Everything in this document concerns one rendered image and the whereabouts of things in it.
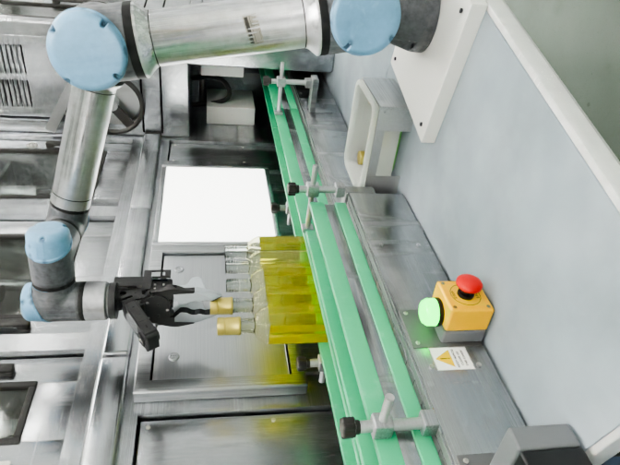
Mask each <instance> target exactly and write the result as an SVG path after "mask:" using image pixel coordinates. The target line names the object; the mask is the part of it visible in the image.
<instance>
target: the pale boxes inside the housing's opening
mask: <svg viewBox="0 0 620 465"><path fill-rule="evenodd" d="M201 75H202V76H219V77H237V78H243V77H244V68H243V67H228V66H201ZM226 96H227V90H226V89H207V124H219V125H254V124H255V104H254V98H253V93H252V90H236V89H232V97H231V98H230V99H229V100H228V101H226V102H225V103H216V102H211V101H216V100H220V99H222V98H224V97H226Z"/></svg>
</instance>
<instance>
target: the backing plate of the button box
mask: <svg viewBox="0 0 620 465"><path fill-rule="evenodd" d="M399 314H400V317H401V319H402V322H403V324H404V327H405V328H406V331H407V333H408V336H409V339H410V341H411V345H412V347H413V349H416V348H441V347H466V346H483V344H482V342H481V341H465V342H441V341H440V339H439V338H438V335H437V333H436V331H435V328H434V326H426V325H425V324H423V323H422V322H421V320H420V317H419V309H411V310H399Z"/></svg>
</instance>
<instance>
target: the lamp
mask: <svg viewBox="0 0 620 465"><path fill-rule="evenodd" d="M419 317H420V320H421V322H422V323H423V324H425V325H426V326H434V327H440V326H441V325H442V324H443V322H444V317H445V310H444V306H443V303H442V301H441V299H440V298H438V297H434V298H425V299H423V300H422V301H421V302H420V305H419Z"/></svg>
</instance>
